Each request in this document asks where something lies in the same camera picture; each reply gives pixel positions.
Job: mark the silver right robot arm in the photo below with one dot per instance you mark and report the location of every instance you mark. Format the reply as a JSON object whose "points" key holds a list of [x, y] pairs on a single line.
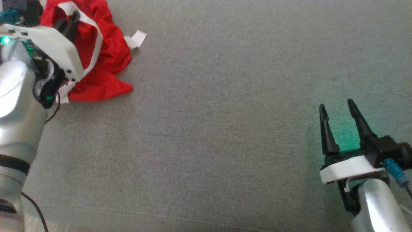
{"points": [[379, 206]]}

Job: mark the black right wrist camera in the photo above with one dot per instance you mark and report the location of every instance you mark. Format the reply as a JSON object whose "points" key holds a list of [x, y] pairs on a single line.
{"points": [[388, 148]]}

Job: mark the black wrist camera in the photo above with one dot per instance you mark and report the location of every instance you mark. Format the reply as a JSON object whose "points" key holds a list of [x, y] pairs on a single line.
{"points": [[388, 148], [30, 11]]}

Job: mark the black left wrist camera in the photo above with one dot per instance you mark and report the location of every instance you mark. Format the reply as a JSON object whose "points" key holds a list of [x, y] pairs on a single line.
{"points": [[30, 11]]}

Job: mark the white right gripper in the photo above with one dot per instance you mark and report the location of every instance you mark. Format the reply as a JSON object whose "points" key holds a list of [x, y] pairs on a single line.
{"points": [[347, 169]]}

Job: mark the blue left camera plug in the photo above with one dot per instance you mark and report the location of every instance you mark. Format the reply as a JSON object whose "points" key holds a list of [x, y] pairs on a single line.
{"points": [[9, 15]]}

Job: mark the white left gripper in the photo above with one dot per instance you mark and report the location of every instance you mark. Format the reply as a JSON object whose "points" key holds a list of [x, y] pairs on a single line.
{"points": [[54, 45]]}

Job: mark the blue camera plug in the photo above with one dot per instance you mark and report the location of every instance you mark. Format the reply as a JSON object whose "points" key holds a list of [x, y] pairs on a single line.
{"points": [[9, 15], [395, 170]]}

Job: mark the red lettered jersey white sleeves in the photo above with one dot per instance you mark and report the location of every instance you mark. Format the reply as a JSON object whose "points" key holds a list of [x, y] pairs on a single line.
{"points": [[106, 85]]}

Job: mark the blue right camera plug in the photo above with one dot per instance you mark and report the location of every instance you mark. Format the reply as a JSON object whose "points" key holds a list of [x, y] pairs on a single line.
{"points": [[395, 170]]}

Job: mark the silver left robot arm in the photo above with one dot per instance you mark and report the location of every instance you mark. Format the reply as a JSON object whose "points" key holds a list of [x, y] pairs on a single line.
{"points": [[16, 106]]}

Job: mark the grey fabric ottoman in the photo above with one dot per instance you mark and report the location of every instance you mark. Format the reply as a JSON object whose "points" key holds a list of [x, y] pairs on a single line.
{"points": [[225, 129]]}

